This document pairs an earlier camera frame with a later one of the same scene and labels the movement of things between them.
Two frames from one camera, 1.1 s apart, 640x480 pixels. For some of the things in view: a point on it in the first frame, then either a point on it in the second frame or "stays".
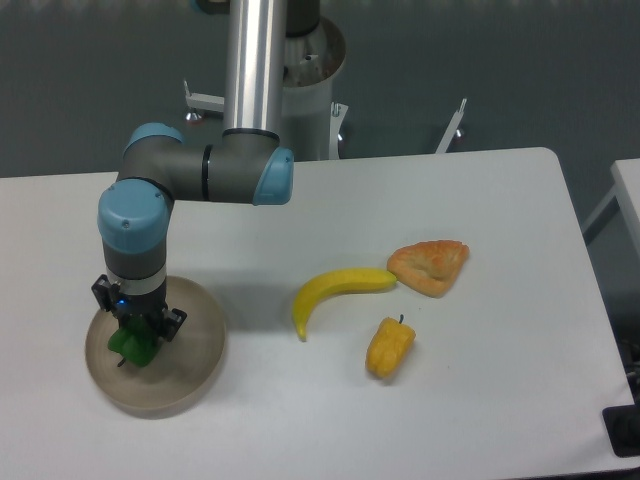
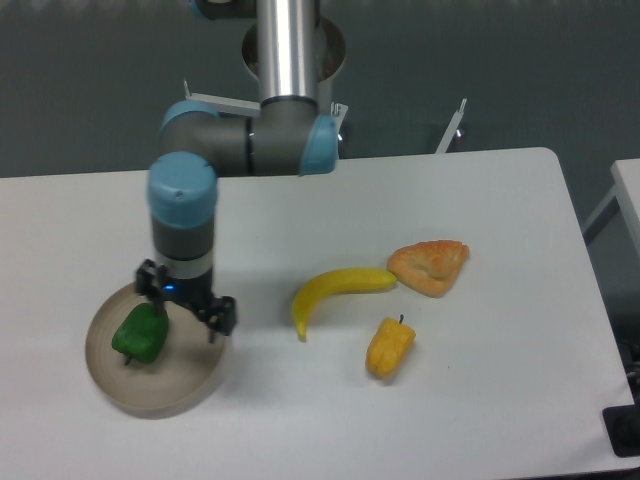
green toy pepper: x=135 y=341 stays
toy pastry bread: x=429 y=266 stays
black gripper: x=125 y=306 -> x=196 y=292
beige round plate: x=183 y=371 stays
